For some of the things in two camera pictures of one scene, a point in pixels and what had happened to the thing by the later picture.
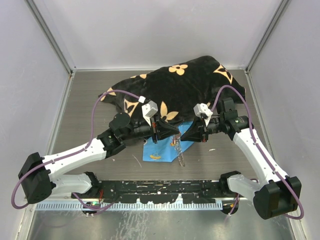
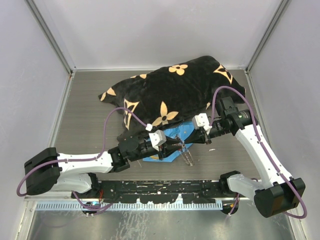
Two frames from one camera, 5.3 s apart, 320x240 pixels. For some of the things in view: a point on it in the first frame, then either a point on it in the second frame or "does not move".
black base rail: [135, 190] does not move
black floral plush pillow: [176, 89] does not move
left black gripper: [163, 129] -> [166, 149]
